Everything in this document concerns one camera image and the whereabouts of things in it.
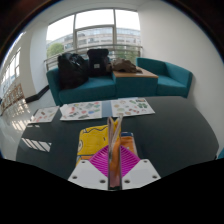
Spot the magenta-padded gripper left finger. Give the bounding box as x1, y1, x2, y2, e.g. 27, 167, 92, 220
67, 145, 110, 191

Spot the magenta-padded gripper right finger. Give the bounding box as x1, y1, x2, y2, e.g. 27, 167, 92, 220
119, 145, 162, 191

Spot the orange yellow cartoon print towel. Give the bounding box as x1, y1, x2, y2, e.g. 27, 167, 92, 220
75, 114, 139, 191

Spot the white sticker sheet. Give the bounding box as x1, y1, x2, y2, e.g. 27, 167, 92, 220
59, 100, 103, 121
28, 106, 60, 125
110, 97, 156, 118

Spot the teal fabric sofa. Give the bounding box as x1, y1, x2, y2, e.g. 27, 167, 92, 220
46, 59, 118, 107

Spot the teal side table wooden top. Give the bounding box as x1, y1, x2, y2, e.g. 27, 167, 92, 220
111, 66, 159, 99

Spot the teal fabric armchair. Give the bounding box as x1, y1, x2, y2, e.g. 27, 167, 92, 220
135, 57, 194, 99

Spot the large black backpack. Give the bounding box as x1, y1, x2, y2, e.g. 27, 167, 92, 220
57, 52, 90, 90

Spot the wooden balustrade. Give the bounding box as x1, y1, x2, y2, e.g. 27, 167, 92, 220
0, 83, 26, 116

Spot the brown jacket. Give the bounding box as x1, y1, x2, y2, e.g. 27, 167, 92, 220
107, 58, 144, 74

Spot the black backpack with label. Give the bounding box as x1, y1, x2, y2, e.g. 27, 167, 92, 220
86, 48, 112, 78

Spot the metal window railing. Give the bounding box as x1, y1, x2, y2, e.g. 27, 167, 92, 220
43, 43, 144, 72

